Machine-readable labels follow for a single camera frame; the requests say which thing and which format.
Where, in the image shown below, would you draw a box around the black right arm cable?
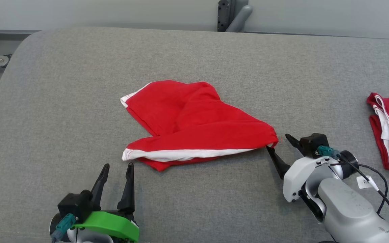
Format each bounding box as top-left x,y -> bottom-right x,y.
317,145 -> 389,235

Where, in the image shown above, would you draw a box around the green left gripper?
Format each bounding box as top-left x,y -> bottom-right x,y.
73,162 -> 140,243

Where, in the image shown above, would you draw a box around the grey metal post with bracket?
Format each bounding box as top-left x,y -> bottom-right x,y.
217,0 -> 253,33

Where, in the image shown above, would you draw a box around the white cable label tag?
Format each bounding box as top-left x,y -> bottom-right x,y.
357,175 -> 380,189

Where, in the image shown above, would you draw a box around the red shorts with white trim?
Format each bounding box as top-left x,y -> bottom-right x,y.
120,80 -> 279,172

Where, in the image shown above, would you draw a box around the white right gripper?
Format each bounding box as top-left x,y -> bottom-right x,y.
266,134 -> 334,203

